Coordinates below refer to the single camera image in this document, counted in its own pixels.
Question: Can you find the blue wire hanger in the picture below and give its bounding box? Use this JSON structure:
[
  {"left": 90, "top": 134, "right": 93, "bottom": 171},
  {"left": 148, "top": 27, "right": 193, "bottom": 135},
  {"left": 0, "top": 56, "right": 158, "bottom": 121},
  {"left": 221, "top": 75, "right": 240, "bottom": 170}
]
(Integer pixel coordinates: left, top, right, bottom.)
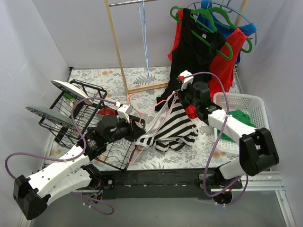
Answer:
[{"left": 138, "top": 0, "right": 150, "bottom": 76}]

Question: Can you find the pink wire hanger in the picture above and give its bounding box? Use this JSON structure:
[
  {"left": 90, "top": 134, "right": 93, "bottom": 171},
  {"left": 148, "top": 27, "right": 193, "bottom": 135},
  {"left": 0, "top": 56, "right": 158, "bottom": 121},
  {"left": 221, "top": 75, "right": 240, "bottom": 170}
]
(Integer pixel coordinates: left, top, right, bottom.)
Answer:
[{"left": 128, "top": 91, "right": 178, "bottom": 165}]

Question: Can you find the wooden clothes rack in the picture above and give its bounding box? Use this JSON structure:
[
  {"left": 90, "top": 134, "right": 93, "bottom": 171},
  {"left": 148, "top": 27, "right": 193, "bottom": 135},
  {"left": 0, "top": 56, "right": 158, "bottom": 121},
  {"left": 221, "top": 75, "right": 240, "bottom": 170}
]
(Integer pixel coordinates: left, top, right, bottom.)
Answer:
[{"left": 104, "top": 0, "right": 250, "bottom": 112}]

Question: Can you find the white plastic basket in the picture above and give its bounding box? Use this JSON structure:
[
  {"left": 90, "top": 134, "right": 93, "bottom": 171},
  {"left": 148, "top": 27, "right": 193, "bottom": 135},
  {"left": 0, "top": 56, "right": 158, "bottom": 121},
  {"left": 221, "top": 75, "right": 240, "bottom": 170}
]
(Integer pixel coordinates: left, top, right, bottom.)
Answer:
[{"left": 215, "top": 93, "right": 269, "bottom": 155}]

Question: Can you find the green hanger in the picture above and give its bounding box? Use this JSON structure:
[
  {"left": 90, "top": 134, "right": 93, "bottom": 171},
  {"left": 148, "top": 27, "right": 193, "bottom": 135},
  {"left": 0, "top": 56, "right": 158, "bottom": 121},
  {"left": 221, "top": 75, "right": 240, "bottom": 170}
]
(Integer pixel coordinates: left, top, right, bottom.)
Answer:
[
  {"left": 170, "top": 6, "right": 233, "bottom": 60},
  {"left": 206, "top": 1, "right": 257, "bottom": 44}
]

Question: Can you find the red bowl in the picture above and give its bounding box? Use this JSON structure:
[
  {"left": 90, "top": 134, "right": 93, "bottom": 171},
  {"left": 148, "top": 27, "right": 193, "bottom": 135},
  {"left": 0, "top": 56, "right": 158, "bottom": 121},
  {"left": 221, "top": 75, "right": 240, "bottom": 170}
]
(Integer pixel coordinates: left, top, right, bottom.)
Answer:
[{"left": 97, "top": 107, "right": 116, "bottom": 116}]

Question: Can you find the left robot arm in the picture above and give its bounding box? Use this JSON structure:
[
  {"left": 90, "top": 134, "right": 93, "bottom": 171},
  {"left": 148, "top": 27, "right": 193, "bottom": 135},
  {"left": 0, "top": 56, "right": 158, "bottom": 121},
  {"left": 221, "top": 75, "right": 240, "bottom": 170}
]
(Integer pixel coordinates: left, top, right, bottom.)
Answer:
[{"left": 13, "top": 115, "right": 145, "bottom": 220}]

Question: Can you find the blue tank top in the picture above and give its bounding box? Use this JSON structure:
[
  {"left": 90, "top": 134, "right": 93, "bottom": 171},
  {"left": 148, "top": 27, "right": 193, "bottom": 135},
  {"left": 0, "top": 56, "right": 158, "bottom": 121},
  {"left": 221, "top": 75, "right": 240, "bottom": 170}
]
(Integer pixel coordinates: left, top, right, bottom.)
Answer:
[{"left": 197, "top": 0, "right": 257, "bottom": 53}]

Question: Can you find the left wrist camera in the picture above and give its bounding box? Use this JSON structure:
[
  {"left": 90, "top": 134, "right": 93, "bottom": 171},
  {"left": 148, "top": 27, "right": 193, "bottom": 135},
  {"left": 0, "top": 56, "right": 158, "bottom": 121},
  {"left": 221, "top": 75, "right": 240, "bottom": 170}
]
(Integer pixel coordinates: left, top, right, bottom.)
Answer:
[{"left": 115, "top": 102, "right": 133, "bottom": 123}]

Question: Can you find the green hanger front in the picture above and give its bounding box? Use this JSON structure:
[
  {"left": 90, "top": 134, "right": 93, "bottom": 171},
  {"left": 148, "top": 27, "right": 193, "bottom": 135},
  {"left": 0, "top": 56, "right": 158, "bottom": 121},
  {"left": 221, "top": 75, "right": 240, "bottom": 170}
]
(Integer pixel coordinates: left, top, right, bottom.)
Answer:
[{"left": 170, "top": 6, "right": 233, "bottom": 60}]

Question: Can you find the black white striped tank top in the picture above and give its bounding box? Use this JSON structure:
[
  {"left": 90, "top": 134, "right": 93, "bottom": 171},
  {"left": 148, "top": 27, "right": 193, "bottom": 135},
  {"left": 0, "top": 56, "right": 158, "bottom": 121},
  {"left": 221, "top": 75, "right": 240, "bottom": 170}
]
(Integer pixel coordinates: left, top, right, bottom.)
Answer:
[{"left": 151, "top": 100, "right": 198, "bottom": 152}]

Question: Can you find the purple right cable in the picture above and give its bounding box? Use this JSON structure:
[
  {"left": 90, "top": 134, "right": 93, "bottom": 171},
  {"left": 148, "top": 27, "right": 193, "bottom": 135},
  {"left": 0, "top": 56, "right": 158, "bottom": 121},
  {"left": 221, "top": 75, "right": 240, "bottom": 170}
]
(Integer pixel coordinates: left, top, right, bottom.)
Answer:
[{"left": 187, "top": 72, "right": 249, "bottom": 205}]

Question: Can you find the green hanger rear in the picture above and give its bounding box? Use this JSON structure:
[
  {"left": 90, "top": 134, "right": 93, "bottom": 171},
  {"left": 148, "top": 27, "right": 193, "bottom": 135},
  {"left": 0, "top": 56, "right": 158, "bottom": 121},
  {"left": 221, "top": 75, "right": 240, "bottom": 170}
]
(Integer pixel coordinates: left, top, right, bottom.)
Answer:
[{"left": 206, "top": 1, "right": 257, "bottom": 44}]

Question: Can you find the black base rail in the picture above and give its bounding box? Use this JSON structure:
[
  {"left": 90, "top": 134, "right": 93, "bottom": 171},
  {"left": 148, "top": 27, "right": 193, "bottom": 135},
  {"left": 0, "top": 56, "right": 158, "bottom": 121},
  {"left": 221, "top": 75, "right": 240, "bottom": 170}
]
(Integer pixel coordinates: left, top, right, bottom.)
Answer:
[{"left": 101, "top": 168, "right": 209, "bottom": 200}]

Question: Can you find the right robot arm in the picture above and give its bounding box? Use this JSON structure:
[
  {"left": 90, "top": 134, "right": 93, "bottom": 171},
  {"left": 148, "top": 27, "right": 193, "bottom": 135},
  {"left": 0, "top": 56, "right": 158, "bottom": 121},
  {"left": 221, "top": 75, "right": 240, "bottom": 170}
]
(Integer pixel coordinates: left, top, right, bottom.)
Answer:
[{"left": 178, "top": 81, "right": 279, "bottom": 188}]

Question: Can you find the black wire dish rack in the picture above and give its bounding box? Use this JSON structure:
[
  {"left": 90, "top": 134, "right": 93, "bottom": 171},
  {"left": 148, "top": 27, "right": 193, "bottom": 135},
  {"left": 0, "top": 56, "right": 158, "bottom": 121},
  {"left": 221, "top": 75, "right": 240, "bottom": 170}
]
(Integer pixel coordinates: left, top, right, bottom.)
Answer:
[{"left": 38, "top": 79, "right": 145, "bottom": 171}]

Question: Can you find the green shirt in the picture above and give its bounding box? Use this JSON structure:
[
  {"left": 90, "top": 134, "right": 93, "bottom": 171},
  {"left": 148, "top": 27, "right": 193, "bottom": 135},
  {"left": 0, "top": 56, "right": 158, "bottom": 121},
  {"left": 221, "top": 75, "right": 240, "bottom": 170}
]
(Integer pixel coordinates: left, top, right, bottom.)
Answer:
[{"left": 221, "top": 110, "right": 256, "bottom": 142}]

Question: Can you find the grey-green patterned plate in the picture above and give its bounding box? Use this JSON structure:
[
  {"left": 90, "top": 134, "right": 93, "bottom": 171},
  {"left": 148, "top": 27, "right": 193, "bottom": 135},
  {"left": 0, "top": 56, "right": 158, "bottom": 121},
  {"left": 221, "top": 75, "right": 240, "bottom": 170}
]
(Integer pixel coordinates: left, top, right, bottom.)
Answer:
[{"left": 26, "top": 105, "right": 76, "bottom": 129}]

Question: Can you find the floral tablecloth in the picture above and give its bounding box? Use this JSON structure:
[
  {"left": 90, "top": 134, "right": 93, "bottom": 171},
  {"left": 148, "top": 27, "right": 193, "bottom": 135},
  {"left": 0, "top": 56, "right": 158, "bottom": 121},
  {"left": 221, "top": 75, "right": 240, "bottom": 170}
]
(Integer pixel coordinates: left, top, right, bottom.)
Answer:
[{"left": 49, "top": 67, "right": 242, "bottom": 170}]

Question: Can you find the red tank top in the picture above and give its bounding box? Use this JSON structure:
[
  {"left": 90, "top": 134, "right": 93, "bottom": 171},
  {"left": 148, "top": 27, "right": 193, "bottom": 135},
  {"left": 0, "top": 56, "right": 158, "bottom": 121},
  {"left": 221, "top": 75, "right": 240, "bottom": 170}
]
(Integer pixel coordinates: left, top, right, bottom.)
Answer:
[{"left": 168, "top": 22, "right": 256, "bottom": 119}]

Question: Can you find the white patterned plate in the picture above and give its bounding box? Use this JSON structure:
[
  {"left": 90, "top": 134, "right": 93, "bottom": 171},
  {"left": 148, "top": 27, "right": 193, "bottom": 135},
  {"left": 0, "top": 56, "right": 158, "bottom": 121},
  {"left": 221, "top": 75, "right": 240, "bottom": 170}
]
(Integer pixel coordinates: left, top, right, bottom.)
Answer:
[{"left": 51, "top": 80, "right": 88, "bottom": 100}]

